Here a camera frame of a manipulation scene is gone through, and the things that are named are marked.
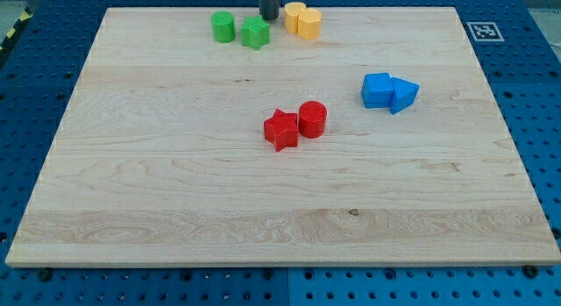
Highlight wooden board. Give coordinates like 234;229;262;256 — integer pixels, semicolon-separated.
6;7;560;268

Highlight yellow hexagon block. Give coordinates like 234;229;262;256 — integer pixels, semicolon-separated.
297;8;323;40

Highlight yellow heart block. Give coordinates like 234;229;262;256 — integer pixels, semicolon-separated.
284;2;307;33

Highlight red star block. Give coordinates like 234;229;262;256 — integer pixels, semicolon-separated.
264;109;299;152

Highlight red cylinder block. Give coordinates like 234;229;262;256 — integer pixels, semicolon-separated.
298;101;328;139

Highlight blue cube block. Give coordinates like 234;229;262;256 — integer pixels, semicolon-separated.
360;73;394;109

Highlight green star block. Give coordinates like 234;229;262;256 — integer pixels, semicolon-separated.
240;15;270;50

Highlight blue triangle block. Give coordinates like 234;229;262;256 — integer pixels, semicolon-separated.
389;77;420;114

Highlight green cylinder block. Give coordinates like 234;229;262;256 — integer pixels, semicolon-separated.
210;11;236;43

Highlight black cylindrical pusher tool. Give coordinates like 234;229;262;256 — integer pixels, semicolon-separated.
259;0;281;21

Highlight white fiducial marker tag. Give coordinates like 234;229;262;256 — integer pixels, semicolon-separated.
467;21;504;42

